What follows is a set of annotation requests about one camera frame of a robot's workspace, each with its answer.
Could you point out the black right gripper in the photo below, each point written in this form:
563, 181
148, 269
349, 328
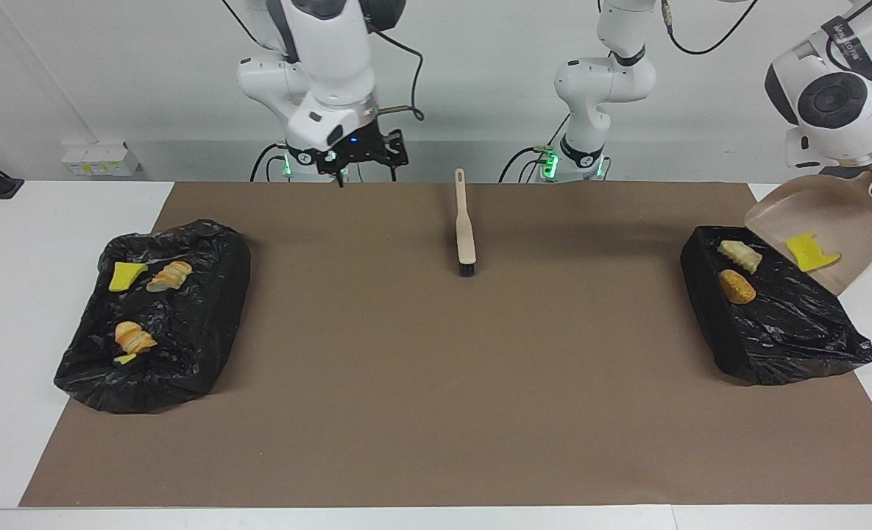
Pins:
362, 151

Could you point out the beige plastic dustpan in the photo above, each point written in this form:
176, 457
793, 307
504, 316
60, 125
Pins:
826, 213

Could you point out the beige hand brush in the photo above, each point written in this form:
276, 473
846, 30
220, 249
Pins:
466, 228

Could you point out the brown peanut shaped bread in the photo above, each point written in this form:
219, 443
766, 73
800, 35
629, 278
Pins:
736, 286

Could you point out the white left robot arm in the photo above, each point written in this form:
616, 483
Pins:
605, 81

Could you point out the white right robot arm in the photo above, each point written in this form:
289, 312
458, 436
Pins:
332, 66

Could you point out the black bag lined bin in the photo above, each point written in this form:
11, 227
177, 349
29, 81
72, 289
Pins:
781, 331
200, 331

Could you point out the brown table mat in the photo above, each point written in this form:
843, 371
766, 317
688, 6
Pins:
436, 442

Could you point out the small yellow sponge piece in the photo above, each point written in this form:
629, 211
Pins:
124, 360

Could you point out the white wall socket box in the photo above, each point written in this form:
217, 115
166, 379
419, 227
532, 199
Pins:
101, 158

